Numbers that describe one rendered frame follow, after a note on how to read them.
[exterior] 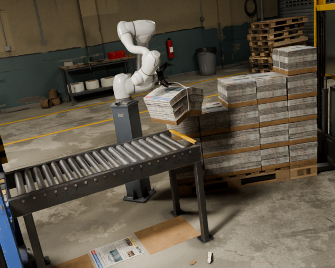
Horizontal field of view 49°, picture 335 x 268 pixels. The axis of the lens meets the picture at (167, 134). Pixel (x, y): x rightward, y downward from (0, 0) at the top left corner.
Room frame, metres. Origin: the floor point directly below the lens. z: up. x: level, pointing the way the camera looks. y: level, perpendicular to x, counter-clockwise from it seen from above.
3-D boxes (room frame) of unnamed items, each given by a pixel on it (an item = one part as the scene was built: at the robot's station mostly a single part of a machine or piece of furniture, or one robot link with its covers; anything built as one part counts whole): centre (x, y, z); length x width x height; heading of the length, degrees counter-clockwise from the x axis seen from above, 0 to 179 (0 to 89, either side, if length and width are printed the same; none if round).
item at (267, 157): (3.53, -0.59, 0.42); 1.17 x 0.39 x 0.83; 94
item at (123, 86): (3.47, 0.36, 1.17); 0.18 x 0.16 x 0.22; 106
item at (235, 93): (3.54, -0.73, 0.95); 0.38 x 0.29 x 0.23; 4
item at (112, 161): (2.56, 0.44, 0.77); 0.47 x 0.05 x 0.05; 23
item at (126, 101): (3.45, 0.38, 1.03); 0.22 x 0.18 x 0.06; 151
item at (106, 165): (2.53, 0.50, 0.77); 0.47 x 0.05 x 0.05; 23
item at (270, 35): (9.85, -3.20, 0.65); 1.33 x 0.94 x 1.30; 117
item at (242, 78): (3.55, -0.73, 1.06); 0.37 x 0.29 x 0.01; 4
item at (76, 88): (9.32, 1.49, 0.55); 1.80 x 0.70 x 1.09; 113
